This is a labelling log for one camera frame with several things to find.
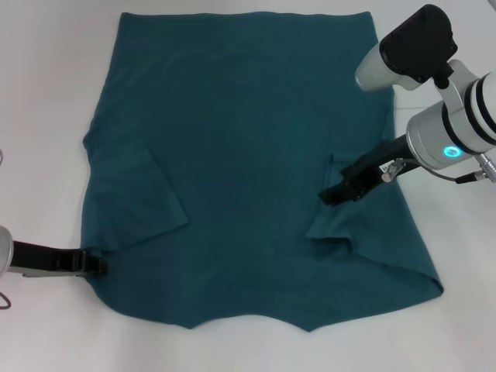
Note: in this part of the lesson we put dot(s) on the silver and black right robot arm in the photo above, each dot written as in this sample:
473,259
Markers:
449,124

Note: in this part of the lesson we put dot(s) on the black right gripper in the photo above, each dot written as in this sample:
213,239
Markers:
372,166

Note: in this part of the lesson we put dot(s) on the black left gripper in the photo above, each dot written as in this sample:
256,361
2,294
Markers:
46,259

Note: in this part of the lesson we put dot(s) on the teal blue t-shirt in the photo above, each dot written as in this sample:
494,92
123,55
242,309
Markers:
240,155

